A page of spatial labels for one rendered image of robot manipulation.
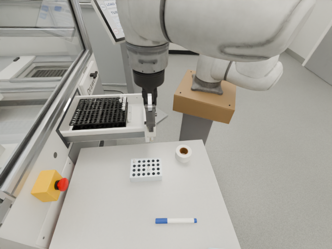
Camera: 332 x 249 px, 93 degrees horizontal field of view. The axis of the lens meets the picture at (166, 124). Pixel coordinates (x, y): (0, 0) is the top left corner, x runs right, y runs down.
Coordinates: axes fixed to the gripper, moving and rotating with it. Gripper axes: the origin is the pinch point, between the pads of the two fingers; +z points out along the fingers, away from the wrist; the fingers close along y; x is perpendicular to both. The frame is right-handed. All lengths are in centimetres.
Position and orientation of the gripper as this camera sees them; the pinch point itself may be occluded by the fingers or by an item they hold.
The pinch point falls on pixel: (150, 127)
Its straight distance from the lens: 51.3
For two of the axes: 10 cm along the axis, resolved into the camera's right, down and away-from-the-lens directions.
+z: -0.4, 7.1, 7.0
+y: 0.8, 7.0, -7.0
